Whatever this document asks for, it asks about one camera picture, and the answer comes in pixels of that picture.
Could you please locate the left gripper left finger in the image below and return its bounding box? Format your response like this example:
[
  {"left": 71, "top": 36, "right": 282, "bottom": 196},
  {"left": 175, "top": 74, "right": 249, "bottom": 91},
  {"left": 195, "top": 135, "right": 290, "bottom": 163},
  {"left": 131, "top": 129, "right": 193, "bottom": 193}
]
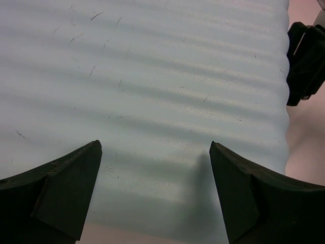
[{"left": 1, "top": 140, "right": 102, "bottom": 243}]

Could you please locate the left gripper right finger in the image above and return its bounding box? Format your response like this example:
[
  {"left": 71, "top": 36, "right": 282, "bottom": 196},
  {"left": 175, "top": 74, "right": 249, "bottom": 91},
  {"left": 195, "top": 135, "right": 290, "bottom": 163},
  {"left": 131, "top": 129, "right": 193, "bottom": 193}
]
[{"left": 209, "top": 142, "right": 324, "bottom": 244}]

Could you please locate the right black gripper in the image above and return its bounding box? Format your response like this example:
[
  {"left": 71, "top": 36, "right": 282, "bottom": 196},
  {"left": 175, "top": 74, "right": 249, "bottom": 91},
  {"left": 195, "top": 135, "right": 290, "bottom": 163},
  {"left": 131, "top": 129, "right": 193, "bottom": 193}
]
[{"left": 286, "top": 22, "right": 324, "bottom": 106}]

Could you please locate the light blue suitcase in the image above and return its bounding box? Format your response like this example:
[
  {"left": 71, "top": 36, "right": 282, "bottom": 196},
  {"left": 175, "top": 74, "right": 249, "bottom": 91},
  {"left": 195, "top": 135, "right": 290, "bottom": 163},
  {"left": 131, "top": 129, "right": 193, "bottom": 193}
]
[{"left": 1, "top": 1, "right": 289, "bottom": 243}]

